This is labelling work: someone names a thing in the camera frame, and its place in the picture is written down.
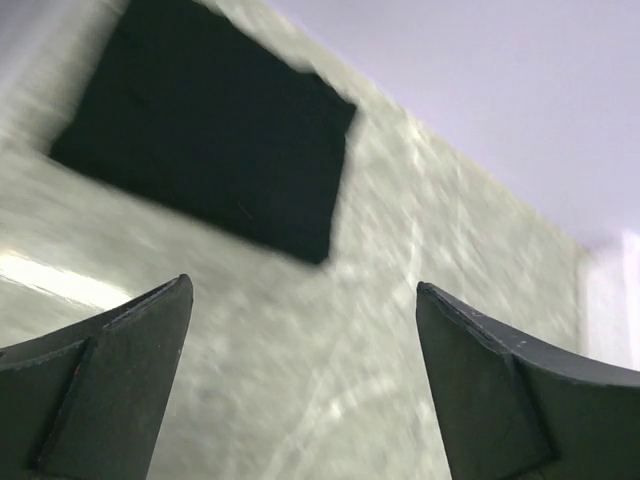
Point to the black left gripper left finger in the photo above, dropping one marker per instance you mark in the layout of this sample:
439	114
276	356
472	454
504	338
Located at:
87	401

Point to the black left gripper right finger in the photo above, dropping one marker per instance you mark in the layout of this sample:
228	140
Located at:
511	406

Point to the white plastic mesh basket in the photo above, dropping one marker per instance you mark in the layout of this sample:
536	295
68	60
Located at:
609	300

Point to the black t-shirt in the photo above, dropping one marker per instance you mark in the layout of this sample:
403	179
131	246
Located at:
186	110

